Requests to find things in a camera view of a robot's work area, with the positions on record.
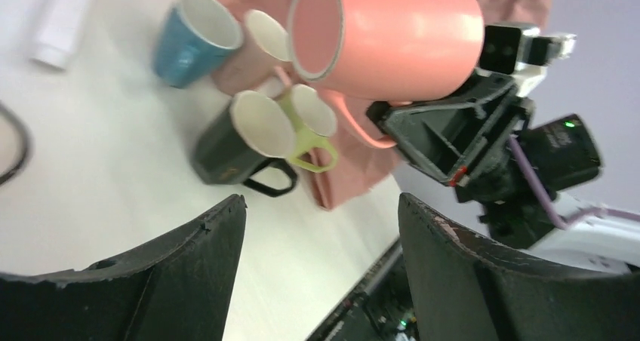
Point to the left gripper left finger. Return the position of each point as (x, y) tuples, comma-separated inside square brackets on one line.
[(177, 286)]

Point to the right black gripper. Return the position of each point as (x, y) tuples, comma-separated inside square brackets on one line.
[(452, 139)]

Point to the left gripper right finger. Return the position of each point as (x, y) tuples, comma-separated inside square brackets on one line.
[(465, 286)]

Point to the salmon pink mug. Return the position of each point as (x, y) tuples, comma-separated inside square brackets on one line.
[(398, 51)]

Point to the yellow mug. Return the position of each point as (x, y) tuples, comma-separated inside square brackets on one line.
[(313, 121)]

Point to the black mug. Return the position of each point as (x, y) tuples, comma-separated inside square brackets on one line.
[(249, 135)]

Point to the light pink mug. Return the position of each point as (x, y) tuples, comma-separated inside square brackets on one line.
[(260, 63)]

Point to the blue mug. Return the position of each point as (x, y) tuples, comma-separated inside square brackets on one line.
[(198, 36)]

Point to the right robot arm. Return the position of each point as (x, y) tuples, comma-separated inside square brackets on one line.
[(588, 234)]

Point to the pink shorts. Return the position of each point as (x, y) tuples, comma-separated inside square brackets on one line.
[(361, 167)]

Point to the strawberry pattern tray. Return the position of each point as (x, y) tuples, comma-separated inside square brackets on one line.
[(16, 145)]

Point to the metal clothes rack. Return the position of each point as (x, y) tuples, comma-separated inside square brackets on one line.
[(59, 32)]

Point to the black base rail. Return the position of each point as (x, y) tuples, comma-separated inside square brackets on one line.
[(379, 307)]

